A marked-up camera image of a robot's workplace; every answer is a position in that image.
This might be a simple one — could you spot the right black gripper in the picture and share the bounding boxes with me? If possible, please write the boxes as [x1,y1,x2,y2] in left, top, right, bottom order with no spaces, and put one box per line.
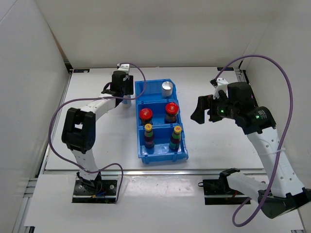
[190,92,238,125]

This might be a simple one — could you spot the silver-capped white shaker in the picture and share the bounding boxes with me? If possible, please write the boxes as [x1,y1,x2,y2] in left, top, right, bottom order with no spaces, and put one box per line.
[122,95,132,108]
[161,81,173,99]

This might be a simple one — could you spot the red-lidded sauce jar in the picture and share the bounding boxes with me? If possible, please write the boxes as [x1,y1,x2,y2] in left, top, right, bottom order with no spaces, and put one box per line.
[139,108,153,126]
[165,102,179,123]

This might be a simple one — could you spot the green-labelled sauce bottle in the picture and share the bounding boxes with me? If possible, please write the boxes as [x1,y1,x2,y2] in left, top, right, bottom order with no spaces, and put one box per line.
[169,125,182,150]

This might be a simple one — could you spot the yellow-capped sauce bottle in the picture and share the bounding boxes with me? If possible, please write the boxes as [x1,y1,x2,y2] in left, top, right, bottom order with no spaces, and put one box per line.
[144,123,155,148]

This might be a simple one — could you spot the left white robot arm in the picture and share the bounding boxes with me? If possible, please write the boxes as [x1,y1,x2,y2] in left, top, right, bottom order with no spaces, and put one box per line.
[61,67,134,194]

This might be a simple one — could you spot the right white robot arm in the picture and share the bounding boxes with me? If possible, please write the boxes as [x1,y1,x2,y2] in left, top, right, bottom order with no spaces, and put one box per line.
[190,82,311,219]

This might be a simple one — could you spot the blue three-compartment plastic bin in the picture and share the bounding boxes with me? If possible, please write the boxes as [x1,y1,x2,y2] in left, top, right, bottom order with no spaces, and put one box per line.
[135,79,189,164]

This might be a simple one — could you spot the black corner label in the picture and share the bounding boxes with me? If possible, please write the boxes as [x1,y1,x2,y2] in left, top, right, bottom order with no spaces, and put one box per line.
[73,69,90,73]

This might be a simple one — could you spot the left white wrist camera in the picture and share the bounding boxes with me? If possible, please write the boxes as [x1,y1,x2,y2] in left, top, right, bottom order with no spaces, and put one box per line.
[117,63,130,75]

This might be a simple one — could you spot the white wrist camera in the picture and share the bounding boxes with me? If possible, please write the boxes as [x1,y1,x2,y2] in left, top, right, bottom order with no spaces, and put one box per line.
[210,78,229,100]
[117,63,130,75]

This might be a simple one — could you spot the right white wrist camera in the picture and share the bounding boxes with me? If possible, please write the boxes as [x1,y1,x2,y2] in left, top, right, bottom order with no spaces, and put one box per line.
[210,78,229,100]

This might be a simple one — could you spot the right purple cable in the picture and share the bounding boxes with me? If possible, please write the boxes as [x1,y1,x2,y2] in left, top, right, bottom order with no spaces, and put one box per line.
[213,54,294,227]

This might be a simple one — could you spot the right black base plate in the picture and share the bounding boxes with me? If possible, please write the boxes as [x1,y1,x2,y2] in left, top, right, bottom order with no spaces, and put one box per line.
[198,180,247,205]

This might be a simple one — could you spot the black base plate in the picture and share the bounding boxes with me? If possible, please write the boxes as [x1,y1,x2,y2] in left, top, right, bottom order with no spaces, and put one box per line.
[71,176,118,204]
[198,180,247,205]

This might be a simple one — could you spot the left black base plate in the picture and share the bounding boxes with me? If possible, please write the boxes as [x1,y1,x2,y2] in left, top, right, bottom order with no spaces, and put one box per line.
[71,176,118,204]

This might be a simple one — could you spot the aluminium frame rail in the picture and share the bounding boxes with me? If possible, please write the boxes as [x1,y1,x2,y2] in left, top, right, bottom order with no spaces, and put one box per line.
[43,168,266,176]

